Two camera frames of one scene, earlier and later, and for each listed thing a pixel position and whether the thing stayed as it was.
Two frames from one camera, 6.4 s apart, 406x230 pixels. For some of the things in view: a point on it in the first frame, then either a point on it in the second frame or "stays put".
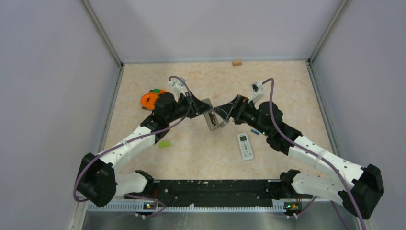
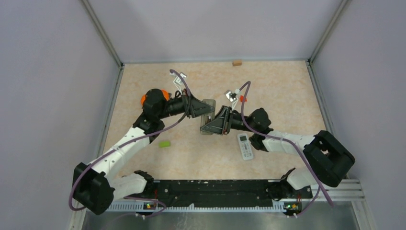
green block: (164, 143) stays put
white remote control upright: (245, 146) stays put
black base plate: (214, 193) stays put
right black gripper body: (247, 114) -> (231, 120)
